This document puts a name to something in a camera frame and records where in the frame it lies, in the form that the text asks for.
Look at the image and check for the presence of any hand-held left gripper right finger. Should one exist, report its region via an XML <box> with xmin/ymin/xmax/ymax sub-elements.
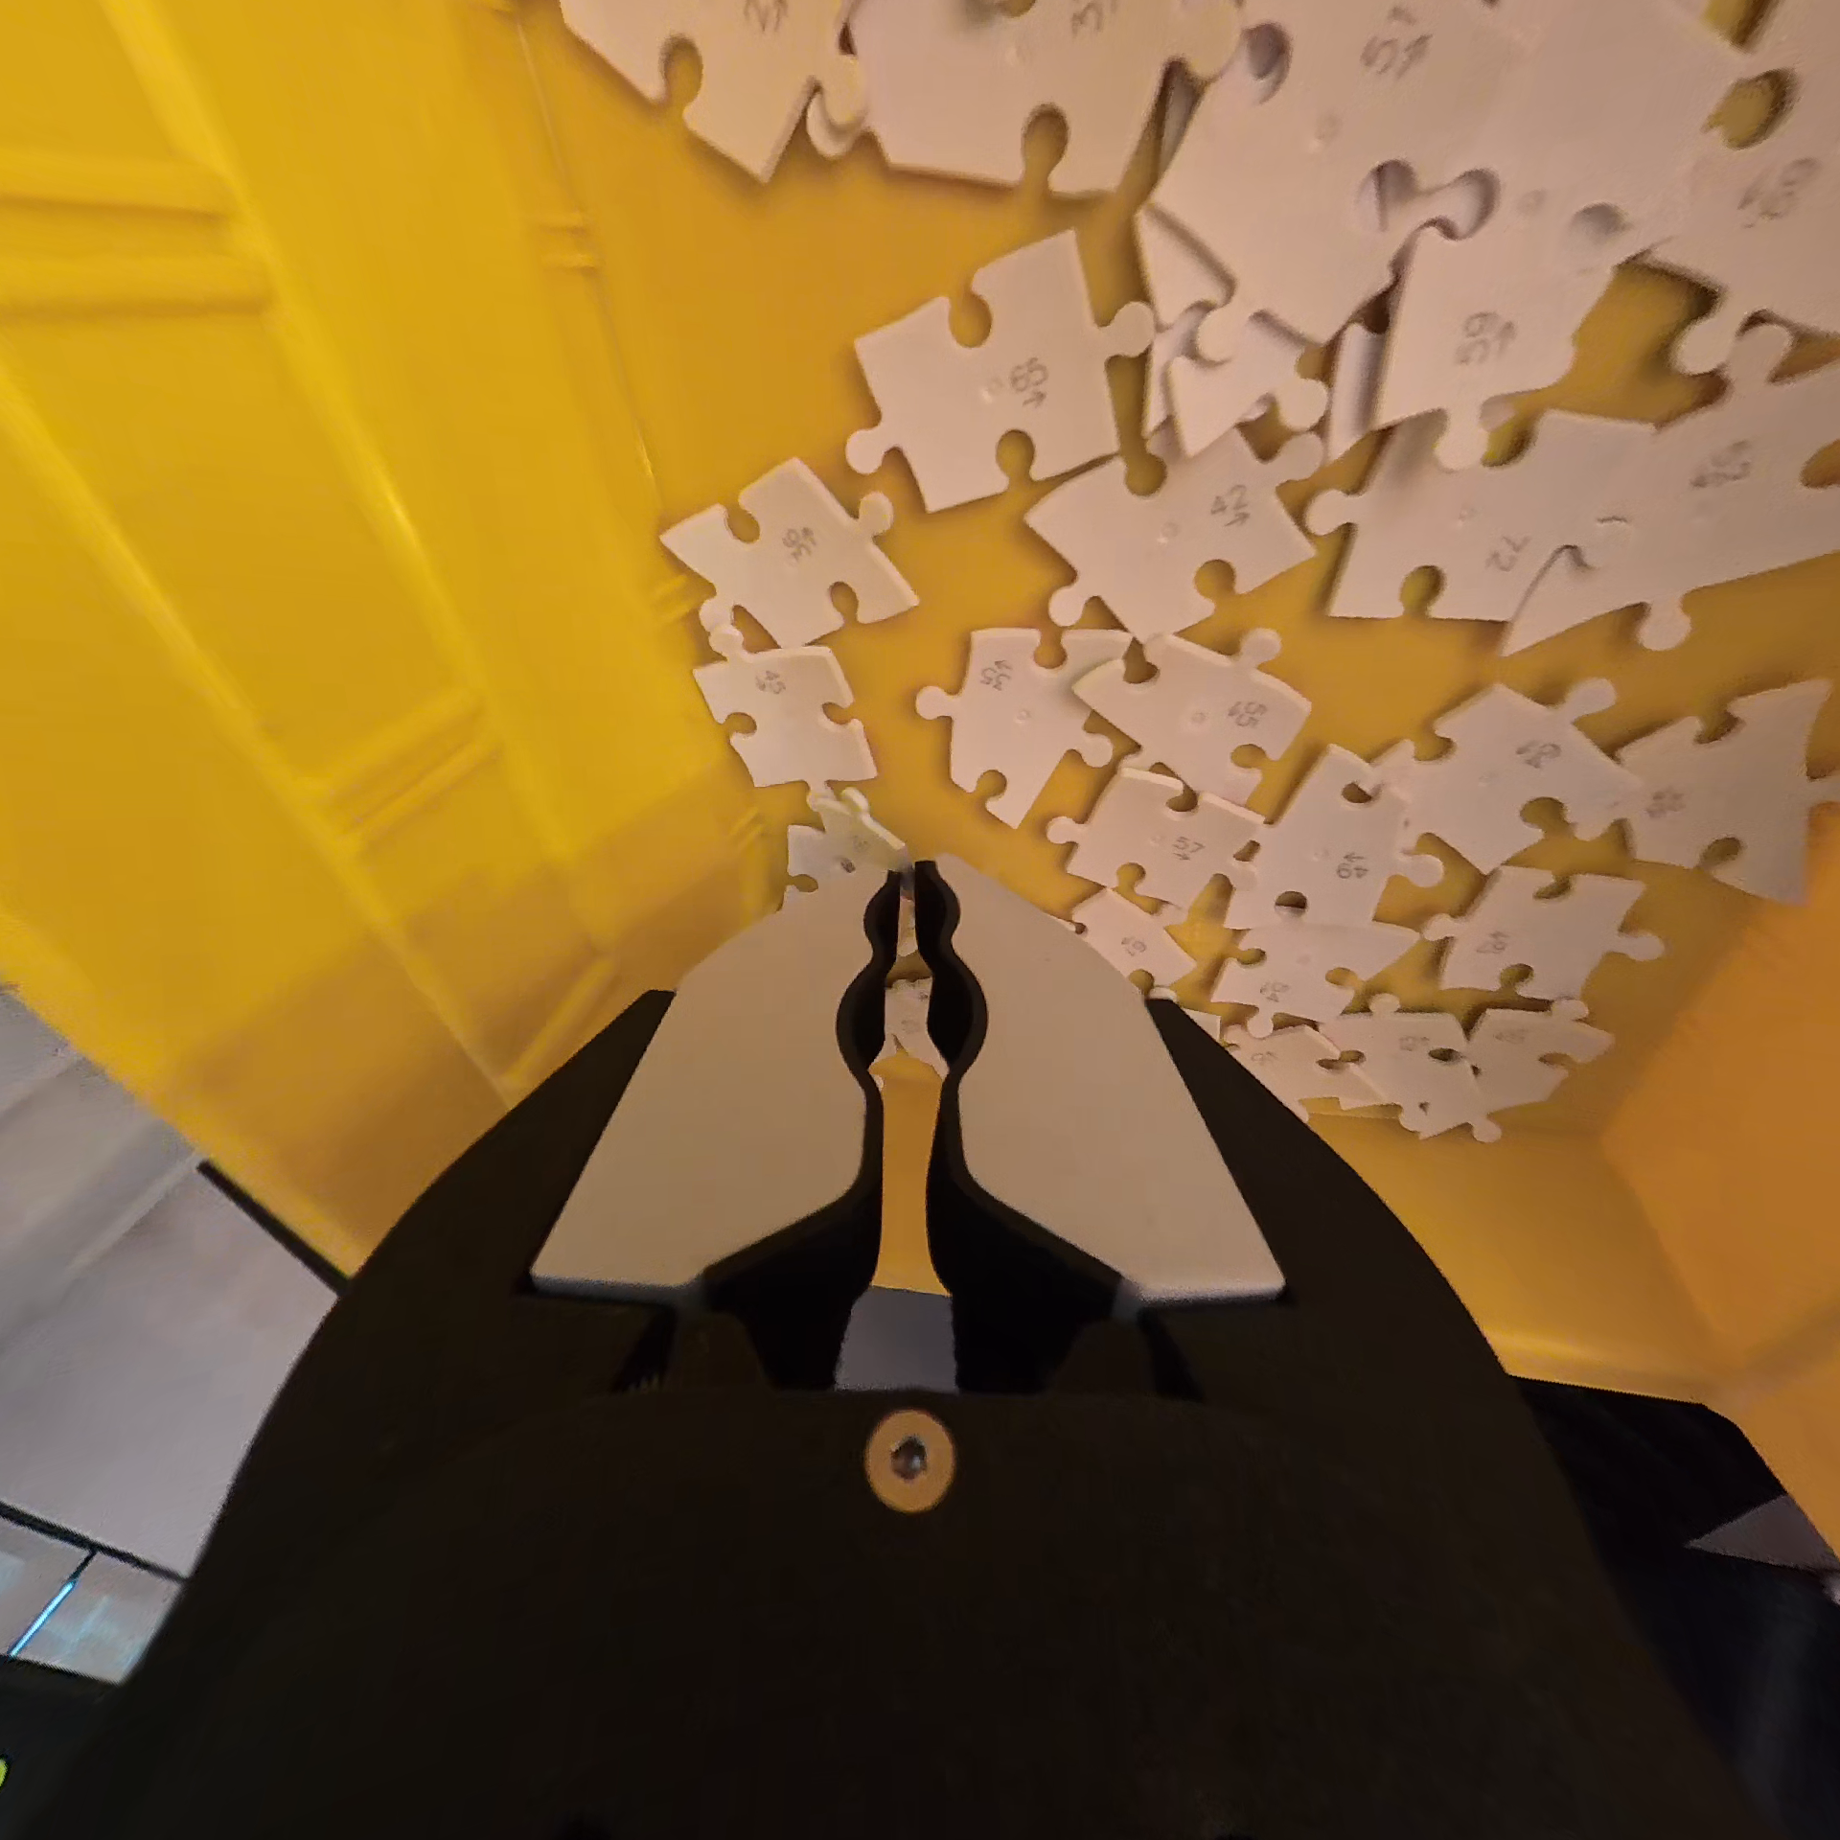
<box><xmin>921</xmin><ymin>859</ymin><xmax>1287</xmax><ymax>1371</ymax></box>

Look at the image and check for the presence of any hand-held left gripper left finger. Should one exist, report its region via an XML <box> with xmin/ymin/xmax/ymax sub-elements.
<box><xmin>533</xmin><ymin>864</ymin><xmax>912</xmax><ymax>1358</ymax></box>

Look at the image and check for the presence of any pile of puzzle pieces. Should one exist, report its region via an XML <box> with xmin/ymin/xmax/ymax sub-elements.
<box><xmin>560</xmin><ymin>0</ymin><xmax>1840</xmax><ymax>1147</ymax></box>

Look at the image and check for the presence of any yellow plastic bin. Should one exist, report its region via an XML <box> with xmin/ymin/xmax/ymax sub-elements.
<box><xmin>0</xmin><ymin>0</ymin><xmax>1840</xmax><ymax>1474</ymax></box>

